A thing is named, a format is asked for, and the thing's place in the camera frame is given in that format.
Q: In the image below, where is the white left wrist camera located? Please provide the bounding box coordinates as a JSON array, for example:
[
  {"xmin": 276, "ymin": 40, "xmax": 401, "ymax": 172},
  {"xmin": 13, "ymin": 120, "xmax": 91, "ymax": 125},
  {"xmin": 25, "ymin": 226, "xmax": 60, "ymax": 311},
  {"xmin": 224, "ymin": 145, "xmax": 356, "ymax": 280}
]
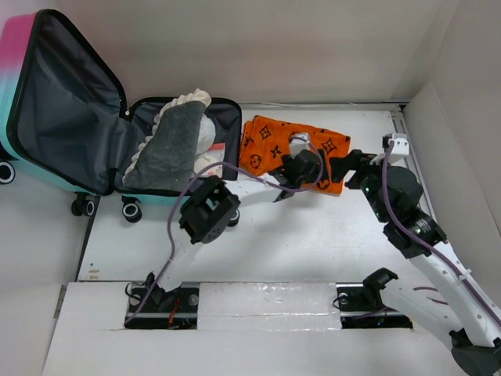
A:
[{"xmin": 289, "ymin": 133, "xmax": 311, "ymax": 157}]

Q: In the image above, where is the grey cream frilled cushion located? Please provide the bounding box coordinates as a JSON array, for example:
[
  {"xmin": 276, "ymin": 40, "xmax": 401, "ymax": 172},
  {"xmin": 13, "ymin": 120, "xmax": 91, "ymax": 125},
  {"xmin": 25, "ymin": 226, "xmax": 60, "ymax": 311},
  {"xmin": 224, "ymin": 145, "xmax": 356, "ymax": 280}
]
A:
[{"xmin": 122, "ymin": 89, "xmax": 212, "ymax": 191}]

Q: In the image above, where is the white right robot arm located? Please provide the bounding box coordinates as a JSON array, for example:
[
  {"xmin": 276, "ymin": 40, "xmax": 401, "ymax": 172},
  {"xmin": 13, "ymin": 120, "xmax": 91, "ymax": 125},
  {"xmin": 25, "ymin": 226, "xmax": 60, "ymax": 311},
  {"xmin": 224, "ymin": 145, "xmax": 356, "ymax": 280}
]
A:
[{"xmin": 330, "ymin": 147, "xmax": 500, "ymax": 375}]

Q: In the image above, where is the white drawstring pouch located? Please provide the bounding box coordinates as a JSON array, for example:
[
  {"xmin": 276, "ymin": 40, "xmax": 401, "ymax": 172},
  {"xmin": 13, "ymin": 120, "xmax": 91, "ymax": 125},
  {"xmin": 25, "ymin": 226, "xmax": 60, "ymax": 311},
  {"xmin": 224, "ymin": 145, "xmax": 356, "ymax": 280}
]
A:
[{"xmin": 196, "ymin": 114, "xmax": 216, "ymax": 155}]

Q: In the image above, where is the red-top clear zip bag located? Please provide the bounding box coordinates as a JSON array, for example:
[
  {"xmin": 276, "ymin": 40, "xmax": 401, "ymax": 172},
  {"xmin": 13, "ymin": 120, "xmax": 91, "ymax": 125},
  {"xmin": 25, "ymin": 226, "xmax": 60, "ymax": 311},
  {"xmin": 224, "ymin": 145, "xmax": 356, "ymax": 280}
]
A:
[{"xmin": 193, "ymin": 143, "xmax": 225, "ymax": 178}]

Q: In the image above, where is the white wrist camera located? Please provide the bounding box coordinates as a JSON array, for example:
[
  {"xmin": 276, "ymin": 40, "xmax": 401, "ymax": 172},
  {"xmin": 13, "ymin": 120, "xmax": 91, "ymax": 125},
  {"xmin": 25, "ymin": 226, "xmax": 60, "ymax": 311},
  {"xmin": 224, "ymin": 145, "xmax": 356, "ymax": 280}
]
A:
[
  {"xmin": 289, "ymin": 133, "xmax": 311, "ymax": 157},
  {"xmin": 383, "ymin": 133, "xmax": 410, "ymax": 165}
]

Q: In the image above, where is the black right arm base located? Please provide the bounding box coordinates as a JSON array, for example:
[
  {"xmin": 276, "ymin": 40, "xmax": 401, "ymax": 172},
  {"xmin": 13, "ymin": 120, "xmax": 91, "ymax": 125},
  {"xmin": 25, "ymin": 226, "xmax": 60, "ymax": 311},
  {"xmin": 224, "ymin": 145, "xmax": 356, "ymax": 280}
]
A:
[{"xmin": 332, "ymin": 268, "xmax": 413, "ymax": 330}]

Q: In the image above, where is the white foam cover panel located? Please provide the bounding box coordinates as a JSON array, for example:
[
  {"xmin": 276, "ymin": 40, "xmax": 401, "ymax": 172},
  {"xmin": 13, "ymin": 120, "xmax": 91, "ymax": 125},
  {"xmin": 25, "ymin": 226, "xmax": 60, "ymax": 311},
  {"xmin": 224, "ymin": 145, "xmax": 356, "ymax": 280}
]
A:
[{"xmin": 197, "ymin": 282, "xmax": 341, "ymax": 332}]

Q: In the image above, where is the pink teal kids suitcase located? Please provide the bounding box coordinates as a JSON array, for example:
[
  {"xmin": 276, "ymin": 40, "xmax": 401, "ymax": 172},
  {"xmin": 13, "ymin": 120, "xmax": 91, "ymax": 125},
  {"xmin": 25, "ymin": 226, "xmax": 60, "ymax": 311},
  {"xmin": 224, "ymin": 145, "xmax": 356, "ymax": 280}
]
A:
[{"xmin": 0, "ymin": 8, "xmax": 243, "ymax": 227}]

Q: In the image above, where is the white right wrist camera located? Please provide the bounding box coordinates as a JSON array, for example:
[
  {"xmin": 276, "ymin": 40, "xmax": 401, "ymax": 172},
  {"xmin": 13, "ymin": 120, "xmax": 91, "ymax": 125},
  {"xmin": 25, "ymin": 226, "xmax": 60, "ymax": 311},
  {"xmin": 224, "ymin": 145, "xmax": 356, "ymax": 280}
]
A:
[{"xmin": 383, "ymin": 133, "xmax": 410, "ymax": 165}]

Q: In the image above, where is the orange patterned towel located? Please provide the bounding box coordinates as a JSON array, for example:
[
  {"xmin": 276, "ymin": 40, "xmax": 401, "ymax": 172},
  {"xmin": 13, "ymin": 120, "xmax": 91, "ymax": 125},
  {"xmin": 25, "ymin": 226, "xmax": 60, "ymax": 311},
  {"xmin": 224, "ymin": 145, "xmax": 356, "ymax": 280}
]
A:
[{"xmin": 239, "ymin": 115, "xmax": 351, "ymax": 195}]

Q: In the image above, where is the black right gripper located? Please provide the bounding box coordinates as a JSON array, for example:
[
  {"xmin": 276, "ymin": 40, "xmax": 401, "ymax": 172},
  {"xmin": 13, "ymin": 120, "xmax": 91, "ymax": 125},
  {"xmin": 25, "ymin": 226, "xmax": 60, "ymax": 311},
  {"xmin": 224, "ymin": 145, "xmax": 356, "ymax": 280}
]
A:
[{"xmin": 329, "ymin": 148, "xmax": 398, "ymax": 222}]

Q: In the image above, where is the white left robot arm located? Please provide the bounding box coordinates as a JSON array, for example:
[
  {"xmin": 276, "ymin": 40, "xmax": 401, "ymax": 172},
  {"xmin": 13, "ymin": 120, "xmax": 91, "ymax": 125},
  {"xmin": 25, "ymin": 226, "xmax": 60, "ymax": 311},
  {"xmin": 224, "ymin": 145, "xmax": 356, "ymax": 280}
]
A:
[{"xmin": 141, "ymin": 149, "xmax": 325, "ymax": 311}]

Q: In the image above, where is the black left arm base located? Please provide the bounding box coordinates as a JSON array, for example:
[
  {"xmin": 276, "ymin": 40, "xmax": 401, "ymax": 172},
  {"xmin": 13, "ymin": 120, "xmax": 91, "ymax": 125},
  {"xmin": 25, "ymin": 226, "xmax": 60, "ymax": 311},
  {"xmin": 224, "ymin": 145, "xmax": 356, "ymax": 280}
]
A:
[{"xmin": 124, "ymin": 273, "xmax": 200, "ymax": 331}]

